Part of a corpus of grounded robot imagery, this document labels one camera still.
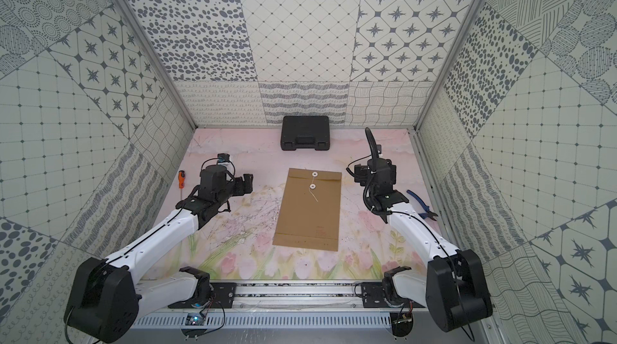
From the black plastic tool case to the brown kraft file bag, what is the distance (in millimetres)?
118

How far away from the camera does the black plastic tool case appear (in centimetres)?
111

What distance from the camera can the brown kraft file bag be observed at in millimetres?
879
